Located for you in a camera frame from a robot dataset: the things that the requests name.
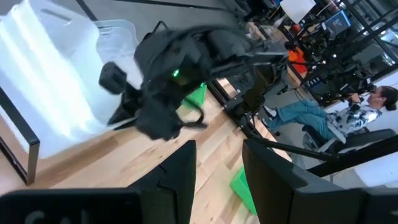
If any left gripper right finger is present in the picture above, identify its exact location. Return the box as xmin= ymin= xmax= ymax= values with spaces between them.
xmin=242 ymin=139 xmax=368 ymax=224

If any black frame wooden shelf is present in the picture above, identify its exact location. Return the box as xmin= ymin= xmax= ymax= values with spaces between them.
xmin=0 ymin=86 xmax=144 ymax=187

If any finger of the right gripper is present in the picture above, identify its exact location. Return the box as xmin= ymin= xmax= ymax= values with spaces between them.
xmin=120 ymin=90 xmax=139 ymax=108
xmin=107 ymin=104 xmax=137 ymax=128

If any black office chair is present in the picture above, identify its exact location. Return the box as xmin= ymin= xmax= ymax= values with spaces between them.
xmin=302 ymin=124 xmax=398 ymax=158

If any orange object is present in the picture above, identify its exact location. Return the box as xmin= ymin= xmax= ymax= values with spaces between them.
xmin=287 ymin=46 xmax=309 ymax=75

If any white panel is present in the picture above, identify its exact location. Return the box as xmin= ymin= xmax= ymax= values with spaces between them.
xmin=279 ymin=0 xmax=317 ymax=25

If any clear plastic basket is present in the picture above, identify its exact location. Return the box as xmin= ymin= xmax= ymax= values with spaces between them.
xmin=94 ymin=19 xmax=144 ymax=91

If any person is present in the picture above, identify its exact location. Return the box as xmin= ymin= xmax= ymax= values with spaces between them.
xmin=263 ymin=85 xmax=398 ymax=147

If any computer monitor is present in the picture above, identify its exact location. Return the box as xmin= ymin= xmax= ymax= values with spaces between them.
xmin=322 ymin=9 xmax=354 ymax=35

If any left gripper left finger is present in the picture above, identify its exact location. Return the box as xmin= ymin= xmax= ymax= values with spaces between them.
xmin=127 ymin=139 xmax=197 ymax=224

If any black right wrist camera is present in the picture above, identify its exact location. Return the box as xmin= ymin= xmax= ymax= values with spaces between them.
xmin=98 ymin=61 xmax=128 ymax=95

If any white plastic basket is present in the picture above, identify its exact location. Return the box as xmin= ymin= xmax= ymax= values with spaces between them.
xmin=9 ymin=102 xmax=125 ymax=160
xmin=0 ymin=0 xmax=137 ymax=147

